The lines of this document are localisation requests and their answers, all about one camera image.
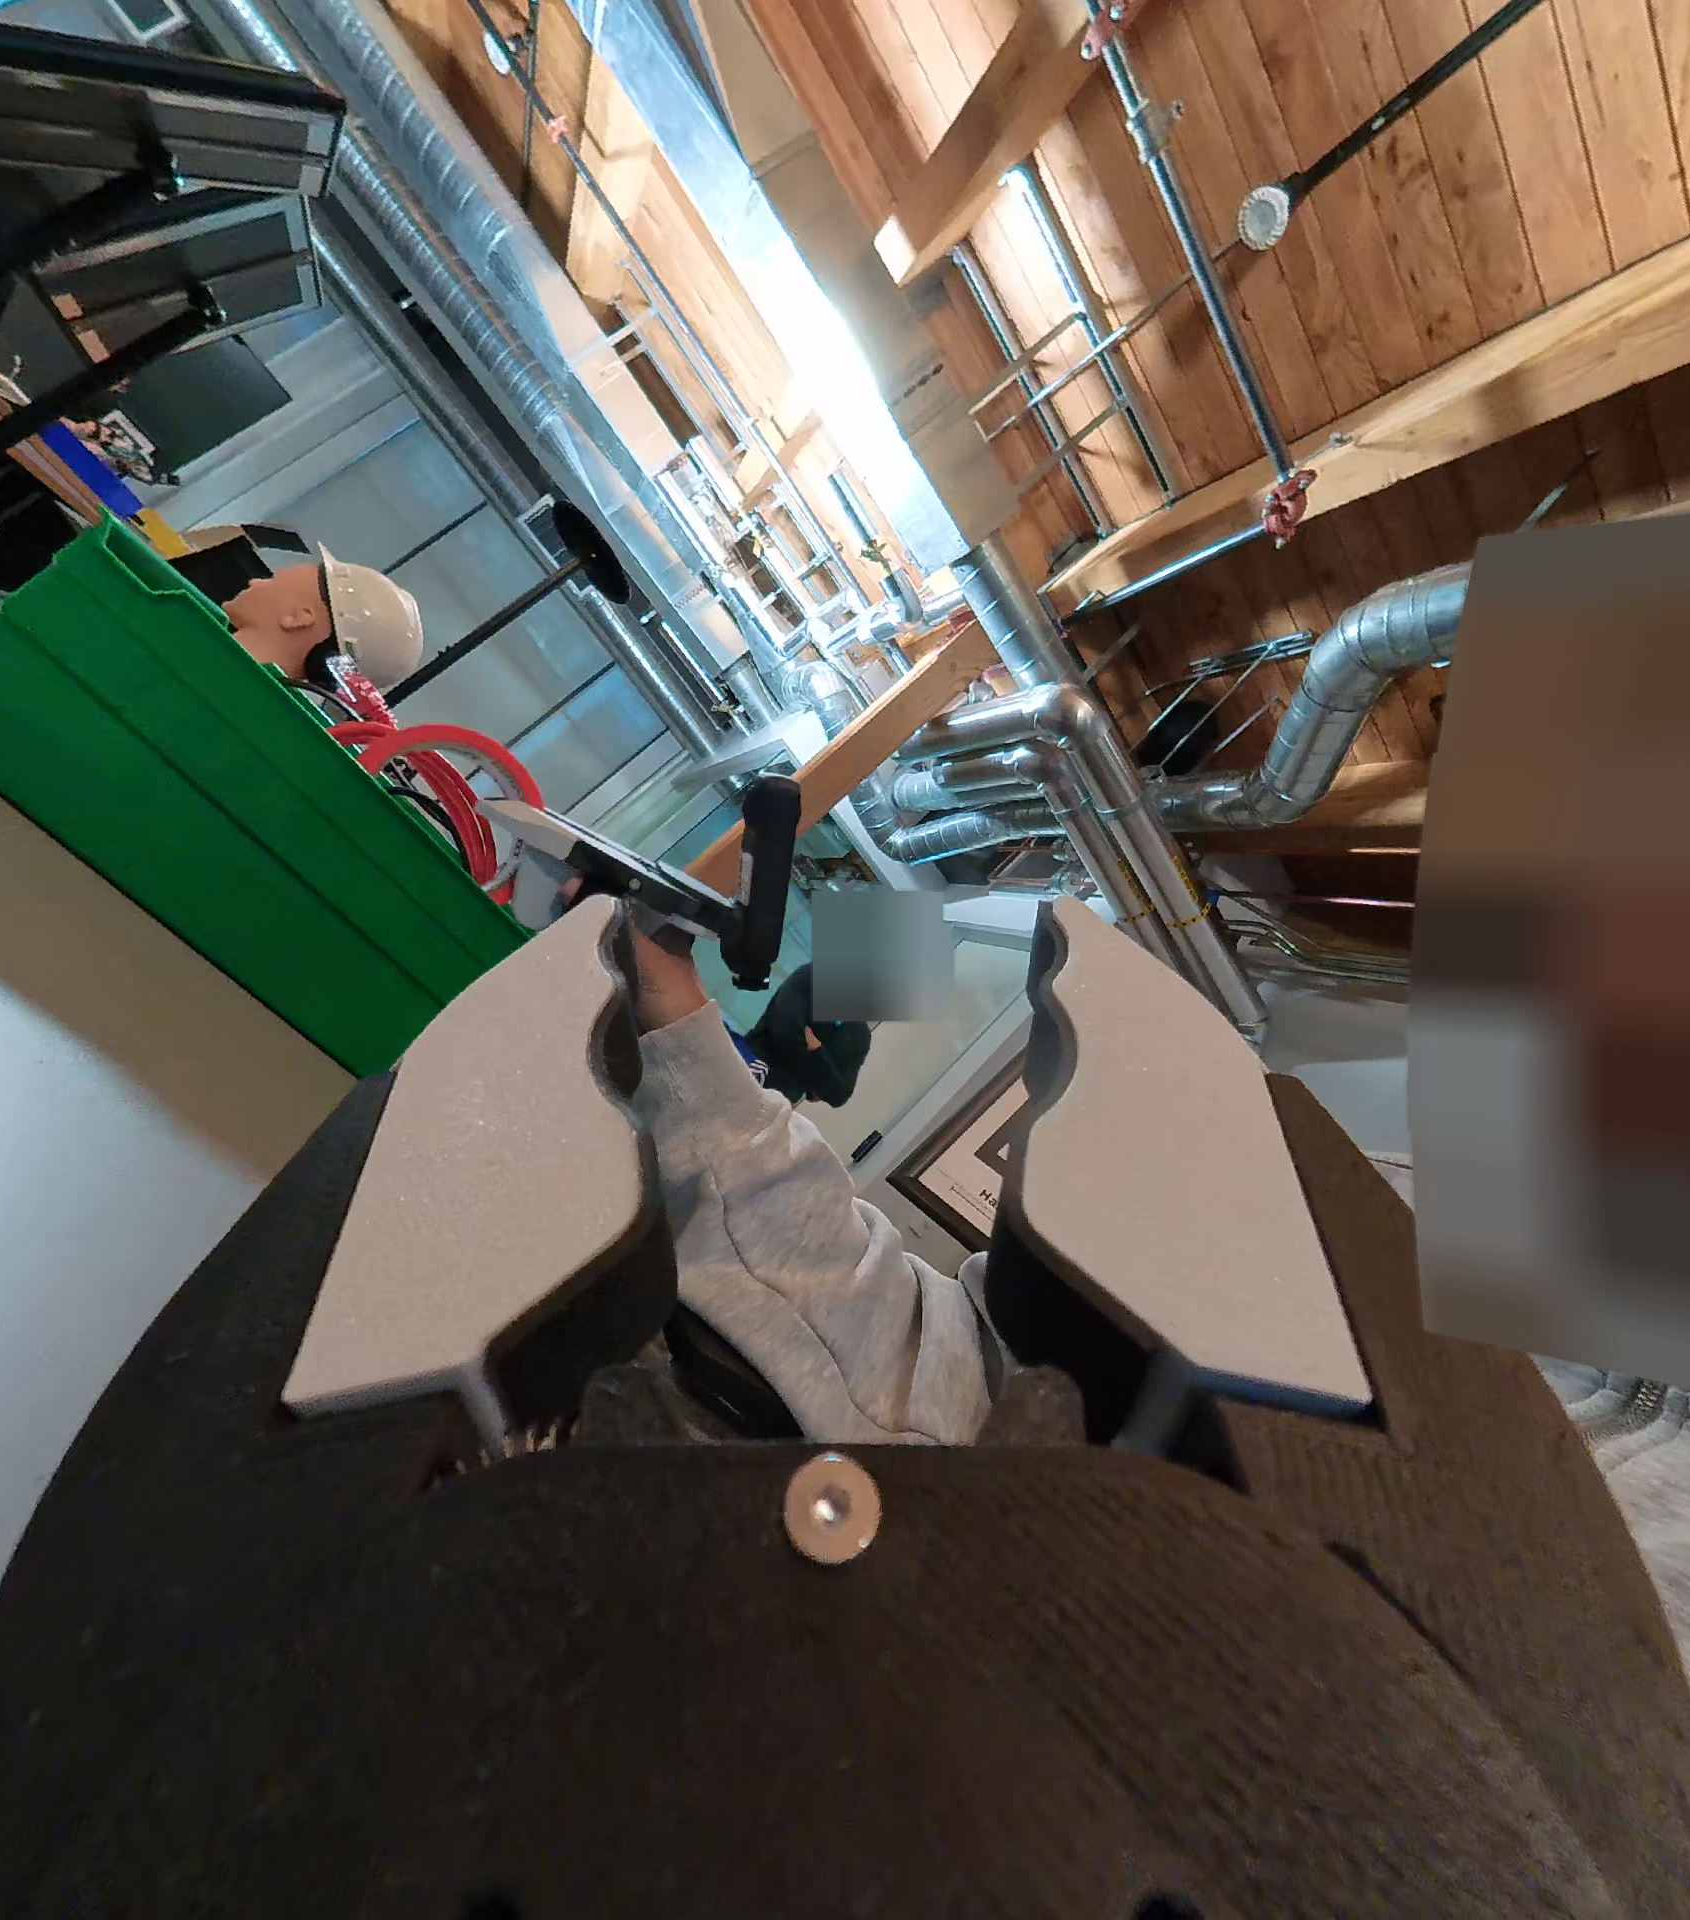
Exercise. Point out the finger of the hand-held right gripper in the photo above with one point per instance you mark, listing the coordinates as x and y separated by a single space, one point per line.
590 855

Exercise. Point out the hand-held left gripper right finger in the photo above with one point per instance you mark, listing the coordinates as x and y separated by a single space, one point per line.
1175 1185

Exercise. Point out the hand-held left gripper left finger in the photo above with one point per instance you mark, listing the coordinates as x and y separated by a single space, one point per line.
485 1170

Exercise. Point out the person's right forearm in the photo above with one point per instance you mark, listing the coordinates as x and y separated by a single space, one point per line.
785 1230

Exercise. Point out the silver elbow pipe cluster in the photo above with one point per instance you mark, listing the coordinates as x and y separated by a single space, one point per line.
1070 750

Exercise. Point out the person's right hand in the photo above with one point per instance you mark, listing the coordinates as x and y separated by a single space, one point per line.
662 974

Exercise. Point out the framed black white poster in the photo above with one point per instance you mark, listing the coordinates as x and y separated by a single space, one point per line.
952 1185

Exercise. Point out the black disc on pole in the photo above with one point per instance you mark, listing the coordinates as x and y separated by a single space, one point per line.
590 549

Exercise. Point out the white hard hat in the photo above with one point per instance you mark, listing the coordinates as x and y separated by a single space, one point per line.
373 613

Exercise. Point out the mannequin head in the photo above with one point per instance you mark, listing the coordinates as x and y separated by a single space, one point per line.
279 613

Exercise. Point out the green plastic crate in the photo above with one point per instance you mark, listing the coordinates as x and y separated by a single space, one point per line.
155 780

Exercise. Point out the dark flat monitor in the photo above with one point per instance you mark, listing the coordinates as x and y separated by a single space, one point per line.
209 399

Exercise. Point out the blue storage bin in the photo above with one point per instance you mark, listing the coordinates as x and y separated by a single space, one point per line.
72 447

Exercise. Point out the silver framed monitor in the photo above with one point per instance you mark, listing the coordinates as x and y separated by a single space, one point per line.
185 271
110 104

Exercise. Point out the sprinkler pipe with red clamps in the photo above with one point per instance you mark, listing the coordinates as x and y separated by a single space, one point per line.
1205 254

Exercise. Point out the white round ceiling fixture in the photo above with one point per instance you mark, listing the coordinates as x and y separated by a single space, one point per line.
1262 218

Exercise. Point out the black ceiling conduit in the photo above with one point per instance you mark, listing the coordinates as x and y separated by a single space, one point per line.
1415 104

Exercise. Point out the silver flexible elbow duct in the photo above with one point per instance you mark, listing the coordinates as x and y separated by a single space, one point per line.
1355 675

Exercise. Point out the silver spiral duct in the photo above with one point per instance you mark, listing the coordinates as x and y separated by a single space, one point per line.
395 194

